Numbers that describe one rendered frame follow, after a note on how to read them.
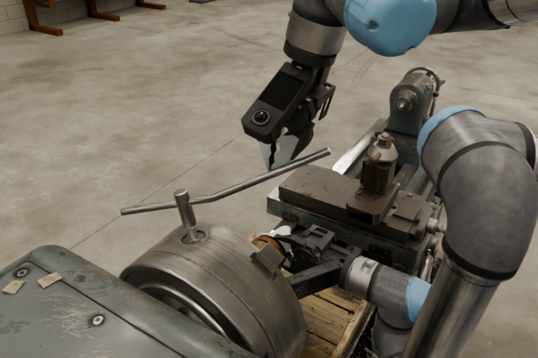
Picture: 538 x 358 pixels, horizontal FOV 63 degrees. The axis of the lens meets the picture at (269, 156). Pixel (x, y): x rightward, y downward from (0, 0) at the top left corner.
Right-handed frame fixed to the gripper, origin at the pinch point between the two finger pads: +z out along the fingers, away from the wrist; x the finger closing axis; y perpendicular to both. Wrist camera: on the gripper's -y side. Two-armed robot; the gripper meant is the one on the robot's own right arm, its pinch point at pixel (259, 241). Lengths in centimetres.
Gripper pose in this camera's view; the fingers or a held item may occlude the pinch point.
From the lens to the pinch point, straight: 94.2
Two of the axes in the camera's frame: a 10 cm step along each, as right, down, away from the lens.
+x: 0.0, -8.7, -5.0
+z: -8.4, -2.7, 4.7
